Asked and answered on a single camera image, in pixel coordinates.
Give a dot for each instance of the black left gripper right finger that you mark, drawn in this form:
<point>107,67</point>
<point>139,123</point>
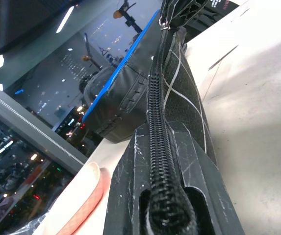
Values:
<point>204,176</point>

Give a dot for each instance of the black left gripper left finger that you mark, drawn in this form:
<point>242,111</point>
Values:
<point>123,195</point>

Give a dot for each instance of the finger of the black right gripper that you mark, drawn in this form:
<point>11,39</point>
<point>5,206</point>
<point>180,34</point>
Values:
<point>191,9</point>

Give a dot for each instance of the black grid pouch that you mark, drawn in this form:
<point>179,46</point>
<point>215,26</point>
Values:
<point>179,85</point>

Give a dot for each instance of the pink plastic bowl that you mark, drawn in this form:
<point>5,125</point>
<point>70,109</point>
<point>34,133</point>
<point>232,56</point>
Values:
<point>93,191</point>

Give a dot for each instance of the clear crumpled plastic bag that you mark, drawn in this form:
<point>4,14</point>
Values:
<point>30,225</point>

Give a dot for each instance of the blue and black padded box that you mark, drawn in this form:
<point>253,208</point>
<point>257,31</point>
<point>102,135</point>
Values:
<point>125,98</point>

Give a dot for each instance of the grey metal pole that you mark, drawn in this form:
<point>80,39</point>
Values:
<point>32,122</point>

